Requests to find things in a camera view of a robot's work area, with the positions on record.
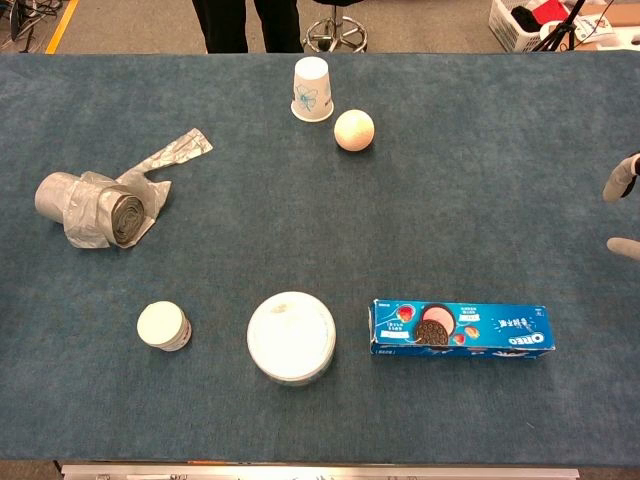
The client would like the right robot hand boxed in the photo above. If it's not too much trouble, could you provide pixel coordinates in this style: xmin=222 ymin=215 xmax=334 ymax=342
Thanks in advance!
xmin=602 ymin=152 xmax=640 ymax=262

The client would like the grey trash bag roll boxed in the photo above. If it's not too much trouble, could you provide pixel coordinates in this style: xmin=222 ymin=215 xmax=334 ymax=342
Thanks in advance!
xmin=33 ymin=127 xmax=214 ymax=250

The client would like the white paper cup blue flower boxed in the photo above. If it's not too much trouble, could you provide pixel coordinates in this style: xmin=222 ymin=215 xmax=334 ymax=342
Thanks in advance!
xmin=290 ymin=56 xmax=335 ymax=123

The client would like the black tripod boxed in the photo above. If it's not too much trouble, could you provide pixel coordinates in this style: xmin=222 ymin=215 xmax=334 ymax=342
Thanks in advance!
xmin=532 ymin=0 xmax=589 ymax=53

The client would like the brown cardboard sheet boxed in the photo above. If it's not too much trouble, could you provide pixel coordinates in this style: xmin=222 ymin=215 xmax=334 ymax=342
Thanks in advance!
xmin=582 ymin=0 xmax=640 ymax=26

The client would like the red cloth item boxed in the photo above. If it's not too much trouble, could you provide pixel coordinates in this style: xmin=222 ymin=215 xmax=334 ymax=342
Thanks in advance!
xmin=529 ymin=0 xmax=569 ymax=21

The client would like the black cloth item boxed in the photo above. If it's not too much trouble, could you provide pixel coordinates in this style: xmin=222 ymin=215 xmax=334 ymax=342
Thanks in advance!
xmin=510 ymin=5 xmax=549 ymax=31

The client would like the blue Oreo cookie box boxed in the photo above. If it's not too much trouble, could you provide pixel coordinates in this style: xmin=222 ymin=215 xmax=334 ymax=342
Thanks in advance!
xmin=368 ymin=298 xmax=556 ymax=359

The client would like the white plastic laundry basket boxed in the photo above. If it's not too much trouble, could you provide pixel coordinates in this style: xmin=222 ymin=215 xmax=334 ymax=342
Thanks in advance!
xmin=488 ymin=0 xmax=566 ymax=53

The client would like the cream coloured ball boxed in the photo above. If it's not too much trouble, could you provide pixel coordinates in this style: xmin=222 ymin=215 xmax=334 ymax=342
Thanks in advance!
xmin=333 ymin=109 xmax=376 ymax=151

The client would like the blue-grey table cloth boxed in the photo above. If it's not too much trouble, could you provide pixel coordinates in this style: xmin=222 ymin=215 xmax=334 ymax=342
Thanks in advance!
xmin=0 ymin=49 xmax=640 ymax=464

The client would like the chrome stool base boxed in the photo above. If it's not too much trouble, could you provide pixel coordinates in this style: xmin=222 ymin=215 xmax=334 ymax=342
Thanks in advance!
xmin=302 ymin=0 xmax=370 ymax=53

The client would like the large white round container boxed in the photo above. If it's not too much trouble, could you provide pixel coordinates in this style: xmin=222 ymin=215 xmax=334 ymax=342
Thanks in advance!
xmin=246 ymin=291 xmax=338 ymax=386

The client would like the person in black trousers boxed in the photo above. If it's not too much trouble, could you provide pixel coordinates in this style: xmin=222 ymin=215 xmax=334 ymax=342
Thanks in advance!
xmin=191 ymin=0 xmax=305 ymax=54

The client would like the small white-lidded jar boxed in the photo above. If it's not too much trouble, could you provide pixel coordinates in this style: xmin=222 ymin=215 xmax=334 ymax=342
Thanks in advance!
xmin=136 ymin=300 xmax=193 ymax=353

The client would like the aluminium table rail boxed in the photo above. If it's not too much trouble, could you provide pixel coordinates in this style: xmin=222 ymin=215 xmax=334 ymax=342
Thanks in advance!
xmin=59 ymin=463 xmax=581 ymax=480

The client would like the black cable bundle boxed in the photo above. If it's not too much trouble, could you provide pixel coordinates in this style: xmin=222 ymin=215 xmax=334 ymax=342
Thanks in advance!
xmin=0 ymin=0 xmax=64 ymax=54

